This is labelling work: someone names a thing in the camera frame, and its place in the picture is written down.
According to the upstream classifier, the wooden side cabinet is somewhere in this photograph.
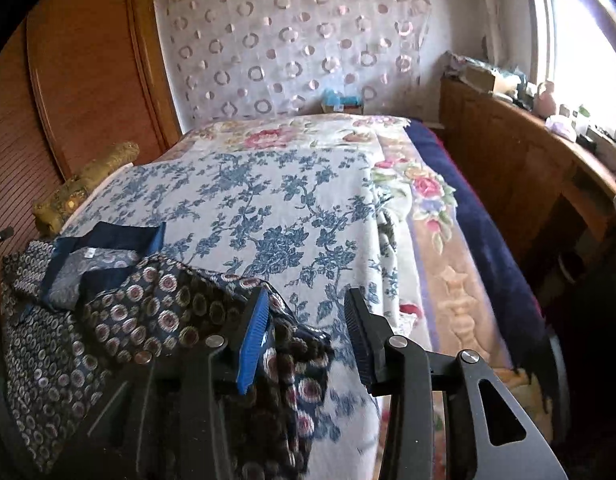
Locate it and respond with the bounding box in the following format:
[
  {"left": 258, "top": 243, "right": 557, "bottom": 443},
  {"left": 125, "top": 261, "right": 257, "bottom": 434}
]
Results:
[{"left": 439, "top": 75, "right": 616, "bottom": 271}]

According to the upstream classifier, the pink bottle on cabinet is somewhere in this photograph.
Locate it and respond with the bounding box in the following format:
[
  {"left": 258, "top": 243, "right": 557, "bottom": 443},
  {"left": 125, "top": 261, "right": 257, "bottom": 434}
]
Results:
[{"left": 532, "top": 80, "right": 558, "bottom": 119}]

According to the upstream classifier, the gathered window curtain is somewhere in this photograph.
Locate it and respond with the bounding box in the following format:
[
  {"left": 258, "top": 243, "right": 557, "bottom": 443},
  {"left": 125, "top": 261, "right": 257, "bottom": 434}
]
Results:
[{"left": 479, "top": 0, "right": 507, "bottom": 66}]

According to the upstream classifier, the olive patterned pillow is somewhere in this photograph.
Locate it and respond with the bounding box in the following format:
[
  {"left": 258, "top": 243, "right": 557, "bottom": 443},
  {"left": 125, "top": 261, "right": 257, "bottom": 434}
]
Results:
[{"left": 32, "top": 141, "right": 140, "bottom": 237}]

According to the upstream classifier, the blue item box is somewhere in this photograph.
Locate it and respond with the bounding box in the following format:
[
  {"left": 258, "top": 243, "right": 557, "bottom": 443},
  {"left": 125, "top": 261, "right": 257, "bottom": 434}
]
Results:
[{"left": 321, "top": 89, "right": 364, "bottom": 115}]

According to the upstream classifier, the sheer circle-patterned curtain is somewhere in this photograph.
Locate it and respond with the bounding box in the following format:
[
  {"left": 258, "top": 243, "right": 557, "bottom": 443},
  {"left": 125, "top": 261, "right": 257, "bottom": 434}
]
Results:
[{"left": 155, "top": 0, "right": 431, "bottom": 129}]

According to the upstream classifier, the floral bed cover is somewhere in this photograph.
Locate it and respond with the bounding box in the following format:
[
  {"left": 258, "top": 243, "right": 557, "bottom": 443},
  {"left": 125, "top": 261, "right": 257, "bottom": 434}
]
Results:
[{"left": 157, "top": 112, "right": 554, "bottom": 480}]

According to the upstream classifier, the wooden louvered wardrobe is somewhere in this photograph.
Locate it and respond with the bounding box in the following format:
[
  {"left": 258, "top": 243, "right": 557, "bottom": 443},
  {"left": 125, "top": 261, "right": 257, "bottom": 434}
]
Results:
[{"left": 0, "top": 0, "right": 181, "bottom": 263}]

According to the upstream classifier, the cardboard box on cabinet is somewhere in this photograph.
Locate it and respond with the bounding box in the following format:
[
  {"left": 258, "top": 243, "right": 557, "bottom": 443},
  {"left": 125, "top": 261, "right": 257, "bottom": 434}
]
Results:
[{"left": 460, "top": 65, "right": 521, "bottom": 94}]

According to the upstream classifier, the blue floral white sheet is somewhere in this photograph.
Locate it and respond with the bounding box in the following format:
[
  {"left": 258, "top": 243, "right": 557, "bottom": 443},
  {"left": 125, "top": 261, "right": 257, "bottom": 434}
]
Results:
[{"left": 66, "top": 145, "right": 430, "bottom": 479}]

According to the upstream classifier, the window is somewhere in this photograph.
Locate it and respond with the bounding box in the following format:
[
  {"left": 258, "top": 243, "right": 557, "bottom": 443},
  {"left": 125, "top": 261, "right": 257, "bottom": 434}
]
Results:
[{"left": 530, "top": 0, "right": 616, "bottom": 141}]

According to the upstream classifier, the navy circle-patterned shirt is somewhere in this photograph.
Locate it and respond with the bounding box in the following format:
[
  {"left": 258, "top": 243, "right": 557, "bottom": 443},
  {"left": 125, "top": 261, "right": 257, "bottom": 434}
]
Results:
[{"left": 0, "top": 222, "right": 334, "bottom": 479}]

